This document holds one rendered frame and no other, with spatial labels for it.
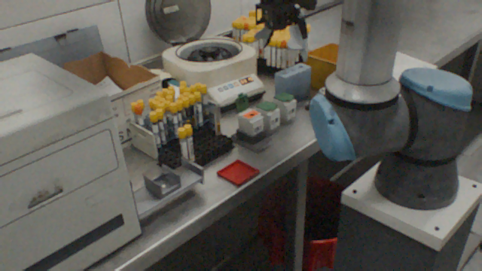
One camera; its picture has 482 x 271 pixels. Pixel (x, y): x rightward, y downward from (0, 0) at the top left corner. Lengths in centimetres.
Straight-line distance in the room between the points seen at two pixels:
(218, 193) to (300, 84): 45
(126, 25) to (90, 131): 79
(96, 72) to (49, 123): 70
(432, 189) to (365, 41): 32
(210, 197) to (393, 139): 38
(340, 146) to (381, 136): 7
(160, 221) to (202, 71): 50
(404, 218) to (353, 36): 35
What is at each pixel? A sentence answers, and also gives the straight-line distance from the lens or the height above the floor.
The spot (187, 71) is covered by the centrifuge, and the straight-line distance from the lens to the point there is 122.
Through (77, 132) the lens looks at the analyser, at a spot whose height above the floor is 113.
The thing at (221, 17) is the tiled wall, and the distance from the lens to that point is 169.
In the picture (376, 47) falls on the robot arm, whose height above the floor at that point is 122.
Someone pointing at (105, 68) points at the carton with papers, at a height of 97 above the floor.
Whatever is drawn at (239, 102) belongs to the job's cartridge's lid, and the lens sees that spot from 103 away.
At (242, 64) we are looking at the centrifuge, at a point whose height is 97.
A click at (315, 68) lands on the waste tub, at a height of 94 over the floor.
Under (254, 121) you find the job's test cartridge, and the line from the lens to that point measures 102.
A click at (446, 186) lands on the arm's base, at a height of 95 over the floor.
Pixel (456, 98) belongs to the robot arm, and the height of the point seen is 112.
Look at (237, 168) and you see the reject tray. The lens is 98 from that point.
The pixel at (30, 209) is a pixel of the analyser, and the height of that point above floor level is 104.
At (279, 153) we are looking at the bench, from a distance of 103.
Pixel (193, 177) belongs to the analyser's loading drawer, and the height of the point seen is 91.
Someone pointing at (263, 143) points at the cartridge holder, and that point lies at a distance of 104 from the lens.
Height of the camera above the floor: 144
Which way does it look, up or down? 34 degrees down
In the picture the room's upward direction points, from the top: 4 degrees counter-clockwise
